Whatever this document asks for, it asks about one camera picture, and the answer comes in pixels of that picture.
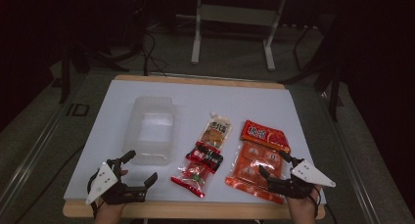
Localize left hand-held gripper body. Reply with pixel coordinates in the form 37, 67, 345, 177
85, 158, 147, 206

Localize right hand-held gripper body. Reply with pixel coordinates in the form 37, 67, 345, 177
266, 157, 337, 200

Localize large orange snack packet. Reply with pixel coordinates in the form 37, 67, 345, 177
224, 119, 292, 205

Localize clear plastic container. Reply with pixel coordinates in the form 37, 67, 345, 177
121, 96, 179, 166

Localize clear red-edged snack packet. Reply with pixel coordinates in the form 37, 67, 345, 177
170, 160, 213, 199

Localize black and red snack packet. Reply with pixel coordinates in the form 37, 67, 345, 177
185, 141, 224, 174

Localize beige snack packet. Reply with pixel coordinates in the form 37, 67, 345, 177
198, 112, 233, 152

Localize person's right hand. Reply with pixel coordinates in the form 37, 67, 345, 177
286, 184, 322, 220

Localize person's left hand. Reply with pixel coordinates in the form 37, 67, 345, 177
94, 168, 130, 220

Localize wooden table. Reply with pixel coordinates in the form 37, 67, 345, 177
62, 74, 327, 220

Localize black metal stand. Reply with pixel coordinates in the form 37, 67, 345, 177
280, 22, 346, 122
58, 37, 72, 105

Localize white board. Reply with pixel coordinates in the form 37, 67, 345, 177
63, 79, 327, 205

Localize white metal stand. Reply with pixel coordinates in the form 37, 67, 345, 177
190, 0, 288, 71

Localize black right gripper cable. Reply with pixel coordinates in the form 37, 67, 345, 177
307, 184, 322, 218

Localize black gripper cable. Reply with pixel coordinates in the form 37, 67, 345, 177
85, 168, 101, 218
307, 184, 322, 218

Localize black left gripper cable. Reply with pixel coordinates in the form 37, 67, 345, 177
85, 168, 101, 218

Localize grey metal floor rail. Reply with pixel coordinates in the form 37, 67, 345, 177
0, 100, 71, 215
319, 91, 383, 224

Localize thin black floor cable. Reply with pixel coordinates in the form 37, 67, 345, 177
16, 145, 86, 222

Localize black floor cables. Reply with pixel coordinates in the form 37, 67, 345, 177
141, 29, 169, 76

